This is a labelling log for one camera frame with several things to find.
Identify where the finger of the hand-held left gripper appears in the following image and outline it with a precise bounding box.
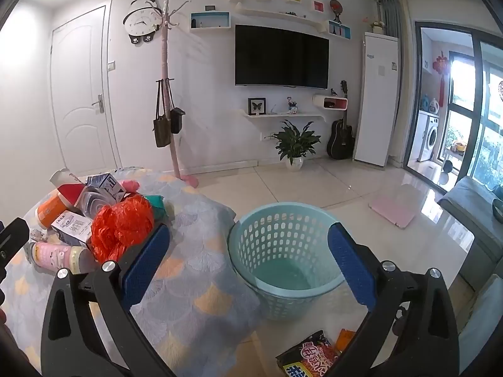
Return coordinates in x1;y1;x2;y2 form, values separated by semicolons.
0;217;30;284

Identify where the light blue plastic basket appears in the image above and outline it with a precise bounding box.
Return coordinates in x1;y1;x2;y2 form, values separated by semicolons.
227;202;356;320

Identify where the white medicine box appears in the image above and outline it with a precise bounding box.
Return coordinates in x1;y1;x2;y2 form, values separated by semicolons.
51;210;94;250

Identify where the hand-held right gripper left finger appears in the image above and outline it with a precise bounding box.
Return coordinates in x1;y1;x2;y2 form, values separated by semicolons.
40;223;178;377

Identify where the white box shelf blue inside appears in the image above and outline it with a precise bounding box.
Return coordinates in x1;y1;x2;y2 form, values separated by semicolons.
190;11;232;33

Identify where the teal bag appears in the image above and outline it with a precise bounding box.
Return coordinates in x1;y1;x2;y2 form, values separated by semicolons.
147;195;166;221

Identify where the pink coat rack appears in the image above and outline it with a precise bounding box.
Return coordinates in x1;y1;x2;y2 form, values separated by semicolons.
147;0;200;188

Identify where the white washing machine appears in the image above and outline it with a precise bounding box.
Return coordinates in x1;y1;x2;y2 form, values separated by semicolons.
417;110;440;162

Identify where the black acoustic guitar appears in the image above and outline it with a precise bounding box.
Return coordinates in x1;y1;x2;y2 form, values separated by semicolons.
327;80;355;160

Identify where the low white wall shelf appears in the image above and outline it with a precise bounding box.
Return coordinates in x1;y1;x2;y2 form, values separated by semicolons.
240;110;327;121

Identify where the small white box shelf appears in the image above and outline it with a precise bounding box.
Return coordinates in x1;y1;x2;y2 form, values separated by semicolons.
328;19;351;41

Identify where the red plastic bag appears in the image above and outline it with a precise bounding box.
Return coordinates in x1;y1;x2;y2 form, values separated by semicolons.
91;194;155;264

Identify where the curved white wall shelf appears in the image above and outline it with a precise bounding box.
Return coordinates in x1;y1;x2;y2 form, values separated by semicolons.
235;3;329;34

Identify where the grey curtain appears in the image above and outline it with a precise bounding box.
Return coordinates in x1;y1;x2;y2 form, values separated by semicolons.
379;0;411;38

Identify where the panda wall clock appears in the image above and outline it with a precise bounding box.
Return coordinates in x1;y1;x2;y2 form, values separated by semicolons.
123;0;164;44

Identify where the grey sofa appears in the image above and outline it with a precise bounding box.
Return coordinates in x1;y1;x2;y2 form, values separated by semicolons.
437;176;503;374

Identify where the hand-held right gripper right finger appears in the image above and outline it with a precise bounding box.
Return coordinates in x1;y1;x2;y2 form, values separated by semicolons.
324;222;460;377

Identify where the white door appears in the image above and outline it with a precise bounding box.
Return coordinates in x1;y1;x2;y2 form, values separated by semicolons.
50;5;121;176

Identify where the black framed glass door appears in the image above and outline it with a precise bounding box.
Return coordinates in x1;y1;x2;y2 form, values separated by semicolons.
414;21;503;190

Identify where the black shoulder bag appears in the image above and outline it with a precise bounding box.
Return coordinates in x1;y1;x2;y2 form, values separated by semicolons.
170;107;185;134

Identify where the round fan ornament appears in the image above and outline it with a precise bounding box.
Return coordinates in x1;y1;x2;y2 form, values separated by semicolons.
329;0;346;23

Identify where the red black snack packet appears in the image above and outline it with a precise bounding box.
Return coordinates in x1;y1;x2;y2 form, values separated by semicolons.
275;330;339;377

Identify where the green potted plant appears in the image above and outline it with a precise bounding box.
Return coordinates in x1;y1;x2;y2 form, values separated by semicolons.
271;120;317;171

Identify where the orange packet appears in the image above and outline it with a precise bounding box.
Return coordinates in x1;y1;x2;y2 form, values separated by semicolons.
335;328;357;352

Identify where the framed butterfly picture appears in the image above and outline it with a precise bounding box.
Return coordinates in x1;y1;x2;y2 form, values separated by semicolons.
247;97;267;116

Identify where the red knot hanging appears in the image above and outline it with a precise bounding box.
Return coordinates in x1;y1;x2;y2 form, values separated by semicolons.
432;51;449;107

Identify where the pink plastic bottle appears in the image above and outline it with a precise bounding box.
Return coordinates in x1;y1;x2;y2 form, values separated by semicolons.
32;241;97;276

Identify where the brown tote bag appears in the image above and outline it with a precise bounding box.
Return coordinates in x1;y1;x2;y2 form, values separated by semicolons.
153;80;171;148

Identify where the wall television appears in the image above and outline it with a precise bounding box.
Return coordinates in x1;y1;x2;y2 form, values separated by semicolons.
235;24;330;90

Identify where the pink floor mat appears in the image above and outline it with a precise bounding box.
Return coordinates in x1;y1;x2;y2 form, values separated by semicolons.
368;194;417;228

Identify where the white red box shelf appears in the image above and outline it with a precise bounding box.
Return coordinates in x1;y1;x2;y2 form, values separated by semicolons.
313;94;349;111

